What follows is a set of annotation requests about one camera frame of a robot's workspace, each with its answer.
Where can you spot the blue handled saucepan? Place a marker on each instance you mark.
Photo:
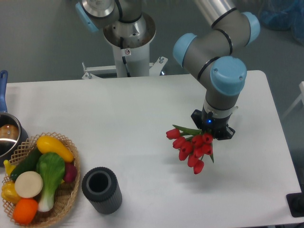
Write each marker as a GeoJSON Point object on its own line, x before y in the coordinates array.
{"type": "Point", "coordinates": [12, 133]}

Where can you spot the yellow banana tip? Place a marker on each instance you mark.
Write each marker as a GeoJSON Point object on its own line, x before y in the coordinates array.
{"type": "Point", "coordinates": [8, 167]}

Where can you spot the green bok choy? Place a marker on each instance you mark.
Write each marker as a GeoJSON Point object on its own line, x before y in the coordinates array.
{"type": "Point", "coordinates": [51, 168]}

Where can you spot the purple red radish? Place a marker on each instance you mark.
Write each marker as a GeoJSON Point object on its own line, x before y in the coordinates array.
{"type": "Point", "coordinates": [70, 173]}

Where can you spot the dark green cucumber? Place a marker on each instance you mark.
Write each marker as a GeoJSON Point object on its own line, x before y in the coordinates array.
{"type": "Point", "coordinates": [27, 164]}

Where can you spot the white furniture frame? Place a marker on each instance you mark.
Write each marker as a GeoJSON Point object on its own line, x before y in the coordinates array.
{"type": "Point", "coordinates": [299, 99]}

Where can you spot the dark grey ribbed vase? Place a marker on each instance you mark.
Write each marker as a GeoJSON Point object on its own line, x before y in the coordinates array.
{"type": "Point", "coordinates": [101, 188]}

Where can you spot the yellow squash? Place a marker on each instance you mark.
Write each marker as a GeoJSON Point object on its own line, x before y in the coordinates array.
{"type": "Point", "coordinates": [47, 144]}

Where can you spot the blue plastic bag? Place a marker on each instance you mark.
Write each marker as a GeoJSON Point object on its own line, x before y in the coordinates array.
{"type": "Point", "coordinates": [284, 15]}

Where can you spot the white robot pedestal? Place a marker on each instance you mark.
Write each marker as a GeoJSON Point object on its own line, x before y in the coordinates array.
{"type": "Point", "coordinates": [130, 44]}

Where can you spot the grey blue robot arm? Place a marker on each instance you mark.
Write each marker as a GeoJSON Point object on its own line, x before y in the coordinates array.
{"type": "Point", "coordinates": [209, 59]}

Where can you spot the white round radish slice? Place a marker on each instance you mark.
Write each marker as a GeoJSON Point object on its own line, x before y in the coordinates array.
{"type": "Point", "coordinates": [28, 184]}

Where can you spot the orange fruit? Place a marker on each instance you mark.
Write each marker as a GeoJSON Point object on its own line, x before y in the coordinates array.
{"type": "Point", "coordinates": [25, 211]}

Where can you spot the black device at edge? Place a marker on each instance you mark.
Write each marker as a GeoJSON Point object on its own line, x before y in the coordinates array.
{"type": "Point", "coordinates": [296, 204]}

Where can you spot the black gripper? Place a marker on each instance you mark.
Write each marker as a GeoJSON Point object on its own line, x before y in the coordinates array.
{"type": "Point", "coordinates": [217, 127]}

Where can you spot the yellow bell pepper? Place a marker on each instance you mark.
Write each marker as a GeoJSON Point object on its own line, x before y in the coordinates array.
{"type": "Point", "coordinates": [9, 193]}

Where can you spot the red tulip bouquet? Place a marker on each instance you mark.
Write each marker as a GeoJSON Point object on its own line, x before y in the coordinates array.
{"type": "Point", "coordinates": [193, 145]}

